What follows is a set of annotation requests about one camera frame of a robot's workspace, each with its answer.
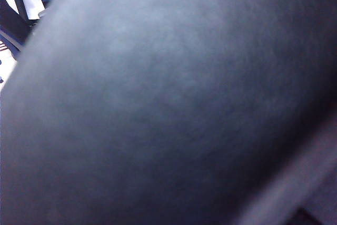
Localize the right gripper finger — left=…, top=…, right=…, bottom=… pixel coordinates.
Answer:
left=234, top=127, right=337, bottom=225

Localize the black mesh office chair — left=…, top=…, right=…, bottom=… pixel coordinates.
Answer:
left=0, top=0, right=337, bottom=225

